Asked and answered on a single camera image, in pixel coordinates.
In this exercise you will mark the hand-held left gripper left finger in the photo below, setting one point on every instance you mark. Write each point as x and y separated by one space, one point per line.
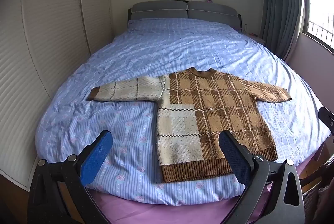
96 157

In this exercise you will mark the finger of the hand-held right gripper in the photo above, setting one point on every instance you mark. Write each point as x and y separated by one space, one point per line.
328 117

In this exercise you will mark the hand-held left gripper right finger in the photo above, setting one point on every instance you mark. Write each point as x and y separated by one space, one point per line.
233 158

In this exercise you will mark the brown beige plaid knit sweater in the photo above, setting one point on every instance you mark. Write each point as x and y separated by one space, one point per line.
208 109

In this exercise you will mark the wicker basket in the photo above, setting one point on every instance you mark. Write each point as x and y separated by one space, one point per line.
313 195

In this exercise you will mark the window with metal grille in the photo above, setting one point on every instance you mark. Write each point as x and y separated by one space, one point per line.
319 18

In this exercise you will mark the small bedside table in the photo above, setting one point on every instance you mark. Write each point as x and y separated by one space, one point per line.
257 38

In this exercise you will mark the grey-green curtain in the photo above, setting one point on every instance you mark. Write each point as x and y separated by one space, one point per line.
281 5

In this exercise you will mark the blue striped floral blanket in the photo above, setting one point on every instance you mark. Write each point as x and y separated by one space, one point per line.
169 49

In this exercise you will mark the white slatted wardrobe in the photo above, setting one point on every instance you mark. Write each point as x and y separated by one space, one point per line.
52 31

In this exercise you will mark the grey headboard cushion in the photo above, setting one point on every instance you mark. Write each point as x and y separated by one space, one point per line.
211 14
158 10

